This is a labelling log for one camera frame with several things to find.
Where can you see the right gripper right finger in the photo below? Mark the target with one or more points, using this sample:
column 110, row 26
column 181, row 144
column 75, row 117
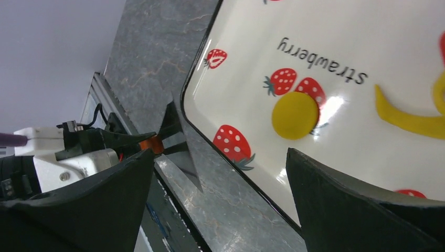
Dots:
column 338, row 212

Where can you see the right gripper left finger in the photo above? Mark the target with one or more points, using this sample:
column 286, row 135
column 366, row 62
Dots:
column 102, row 212

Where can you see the orange handled metal scraper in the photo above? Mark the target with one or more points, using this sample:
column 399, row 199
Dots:
column 168, row 137

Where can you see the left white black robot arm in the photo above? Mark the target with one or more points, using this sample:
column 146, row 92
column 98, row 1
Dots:
column 48, row 158

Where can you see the white strawberry print tray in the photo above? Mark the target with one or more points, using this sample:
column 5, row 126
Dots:
column 255, row 52

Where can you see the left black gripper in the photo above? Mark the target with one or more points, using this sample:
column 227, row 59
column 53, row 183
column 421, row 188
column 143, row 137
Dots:
column 81, row 139

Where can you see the yellow dough piece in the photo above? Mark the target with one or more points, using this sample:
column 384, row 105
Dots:
column 295, row 115

